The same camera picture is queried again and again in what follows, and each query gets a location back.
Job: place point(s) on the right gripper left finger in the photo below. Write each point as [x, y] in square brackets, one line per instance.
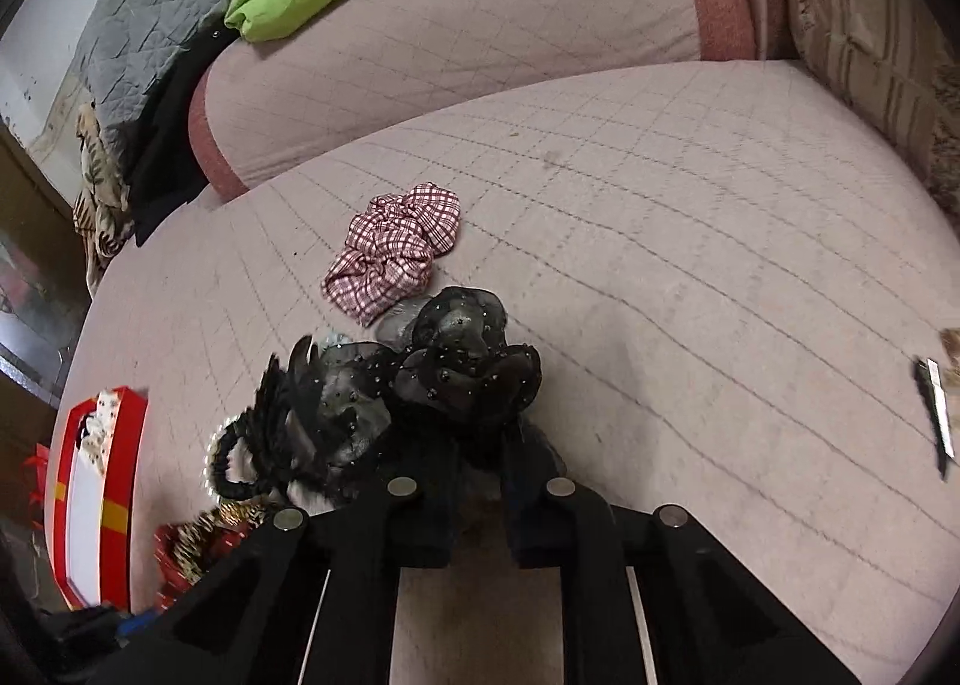
[314, 603]

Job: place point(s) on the black cloth on bed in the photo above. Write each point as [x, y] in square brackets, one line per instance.
[160, 169]

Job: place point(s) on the red box with white interior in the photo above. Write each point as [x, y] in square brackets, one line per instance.
[90, 515]

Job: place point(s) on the black claw hair clip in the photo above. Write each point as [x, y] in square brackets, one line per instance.
[275, 429]

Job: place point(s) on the red plaid scrunchie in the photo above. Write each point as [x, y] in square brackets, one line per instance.
[389, 250]

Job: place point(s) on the pink quilted bolster pillow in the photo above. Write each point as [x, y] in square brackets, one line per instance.
[364, 65]

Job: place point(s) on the black sheer dotted scrunchie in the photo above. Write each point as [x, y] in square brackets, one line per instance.
[439, 386]

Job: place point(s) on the red polka dot scrunchie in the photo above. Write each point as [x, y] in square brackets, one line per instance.
[186, 551]

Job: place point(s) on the red bag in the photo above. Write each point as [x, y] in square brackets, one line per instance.
[34, 473]

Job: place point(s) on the grey quilted blanket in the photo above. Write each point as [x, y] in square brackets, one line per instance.
[126, 48]

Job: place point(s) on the leaf print cloth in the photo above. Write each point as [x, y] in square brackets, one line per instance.
[101, 214]

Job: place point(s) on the stained glass door panel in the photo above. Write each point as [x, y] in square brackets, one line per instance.
[41, 320]

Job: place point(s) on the black metal hair clip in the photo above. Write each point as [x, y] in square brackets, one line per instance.
[931, 388]

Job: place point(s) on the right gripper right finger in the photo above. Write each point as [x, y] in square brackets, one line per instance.
[654, 597]

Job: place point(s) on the white dotted scrunchie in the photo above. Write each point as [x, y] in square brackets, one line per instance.
[96, 431]

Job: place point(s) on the striped beige cushion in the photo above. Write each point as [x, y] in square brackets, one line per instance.
[890, 61]

